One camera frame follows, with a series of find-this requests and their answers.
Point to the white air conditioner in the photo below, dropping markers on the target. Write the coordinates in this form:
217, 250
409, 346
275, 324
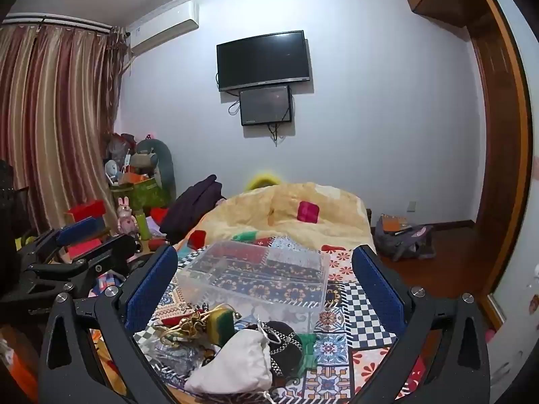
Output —
162, 29

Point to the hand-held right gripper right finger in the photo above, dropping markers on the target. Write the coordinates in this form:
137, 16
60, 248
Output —
377, 288

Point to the pink rabbit plush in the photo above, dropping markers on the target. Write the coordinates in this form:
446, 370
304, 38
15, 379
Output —
126, 219

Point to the grey purple backpack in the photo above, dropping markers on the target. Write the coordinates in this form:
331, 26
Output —
400, 244

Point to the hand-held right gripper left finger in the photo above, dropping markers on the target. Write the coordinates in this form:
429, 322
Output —
149, 288

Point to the curtain rail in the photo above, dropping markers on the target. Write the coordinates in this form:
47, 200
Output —
63, 23

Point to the yellow printed quilt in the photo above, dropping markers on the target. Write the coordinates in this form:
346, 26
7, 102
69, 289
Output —
269, 214

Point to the orange book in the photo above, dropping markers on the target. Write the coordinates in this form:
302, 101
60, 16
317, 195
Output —
393, 222

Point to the green translucent strip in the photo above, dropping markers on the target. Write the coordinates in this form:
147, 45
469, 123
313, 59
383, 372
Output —
309, 353

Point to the pile of plush toys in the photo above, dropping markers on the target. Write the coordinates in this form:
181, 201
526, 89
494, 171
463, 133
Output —
120, 155

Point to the brown wooden wardrobe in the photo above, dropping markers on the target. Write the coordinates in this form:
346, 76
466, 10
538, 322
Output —
501, 134

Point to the yellow plush toy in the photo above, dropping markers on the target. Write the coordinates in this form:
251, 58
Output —
262, 180

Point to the red box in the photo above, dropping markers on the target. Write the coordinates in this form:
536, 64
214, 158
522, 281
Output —
84, 211

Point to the large green plush toy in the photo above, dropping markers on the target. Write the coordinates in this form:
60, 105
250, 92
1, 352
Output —
162, 164

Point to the white wall socket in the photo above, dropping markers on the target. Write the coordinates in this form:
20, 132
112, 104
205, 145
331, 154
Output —
412, 206

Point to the patchwork printed blanket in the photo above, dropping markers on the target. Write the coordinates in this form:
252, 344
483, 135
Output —
341, 345

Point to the clear plastic bag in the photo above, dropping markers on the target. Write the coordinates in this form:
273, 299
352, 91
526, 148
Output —
181, 357

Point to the wall-mounted black television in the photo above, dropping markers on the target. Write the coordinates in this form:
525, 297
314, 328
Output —
263, 59

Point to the striped red curtain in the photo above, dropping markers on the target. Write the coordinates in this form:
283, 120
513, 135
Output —
59, 126

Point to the small black monitor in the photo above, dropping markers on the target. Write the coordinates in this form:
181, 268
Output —
265, 105

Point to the yellow green sponge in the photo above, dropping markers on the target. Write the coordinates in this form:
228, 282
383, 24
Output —
221, 324

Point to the dark purple garment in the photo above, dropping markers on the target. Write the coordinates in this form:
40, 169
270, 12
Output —
191, 206

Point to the green gift bag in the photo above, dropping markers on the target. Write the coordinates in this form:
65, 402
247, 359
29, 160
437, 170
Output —
143, 193

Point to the clear plastic storage box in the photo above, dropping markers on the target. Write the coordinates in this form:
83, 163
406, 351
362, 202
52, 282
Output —
261, 277

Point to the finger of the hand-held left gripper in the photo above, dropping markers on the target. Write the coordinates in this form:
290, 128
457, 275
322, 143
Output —
80, 230
107, 247

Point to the green bottle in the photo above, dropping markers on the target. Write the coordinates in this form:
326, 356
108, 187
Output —
143, 226

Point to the red cylinder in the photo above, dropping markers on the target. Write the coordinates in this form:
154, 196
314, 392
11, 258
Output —
158, 245

